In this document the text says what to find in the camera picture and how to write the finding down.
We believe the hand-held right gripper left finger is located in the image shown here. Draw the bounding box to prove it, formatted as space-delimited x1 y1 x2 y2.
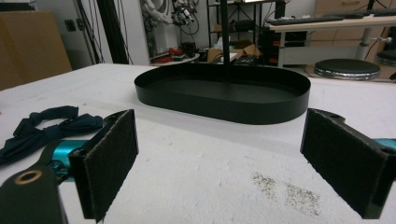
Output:
68 108 140 223

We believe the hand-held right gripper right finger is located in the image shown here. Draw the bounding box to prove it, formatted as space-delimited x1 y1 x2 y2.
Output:
300 107 396 220

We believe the dark blue bow tie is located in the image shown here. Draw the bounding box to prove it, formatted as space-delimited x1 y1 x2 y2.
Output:
0 105 104 166

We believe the black oval tray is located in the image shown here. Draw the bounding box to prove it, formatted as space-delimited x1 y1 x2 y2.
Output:
134 63 312 126

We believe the black round stool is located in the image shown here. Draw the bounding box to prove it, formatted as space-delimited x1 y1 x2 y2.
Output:
375 49 396 67
313 58 382 81

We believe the white round table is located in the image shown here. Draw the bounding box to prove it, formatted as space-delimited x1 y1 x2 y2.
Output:
150 53 201 67

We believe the red tool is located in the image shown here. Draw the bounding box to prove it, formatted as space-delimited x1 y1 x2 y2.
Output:
167 47 185 61

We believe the white desk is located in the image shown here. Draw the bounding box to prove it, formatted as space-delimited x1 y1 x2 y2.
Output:
268 14 396 68

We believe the black computer tower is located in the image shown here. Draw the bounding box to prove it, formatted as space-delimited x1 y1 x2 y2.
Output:
259 27 282 66

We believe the brown cardboard board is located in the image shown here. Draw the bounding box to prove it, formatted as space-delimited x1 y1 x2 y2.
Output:
0 10 74 91

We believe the black keyboard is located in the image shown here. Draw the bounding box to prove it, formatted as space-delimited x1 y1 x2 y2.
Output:
268 15 346 26

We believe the open cardboard box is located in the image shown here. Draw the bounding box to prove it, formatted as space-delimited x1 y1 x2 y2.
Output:
206 43 262 63

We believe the black metal pole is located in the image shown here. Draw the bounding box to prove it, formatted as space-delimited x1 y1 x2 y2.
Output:
219 0 232 67

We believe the black metal shelf rack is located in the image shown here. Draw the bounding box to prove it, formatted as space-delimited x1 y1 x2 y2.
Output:
205 0 287 49

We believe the black stand frame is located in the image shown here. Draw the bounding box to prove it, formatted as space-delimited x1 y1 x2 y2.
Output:
95 0 131 65

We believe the black wall socket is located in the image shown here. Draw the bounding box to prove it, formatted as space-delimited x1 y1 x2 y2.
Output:
64 19 78 33

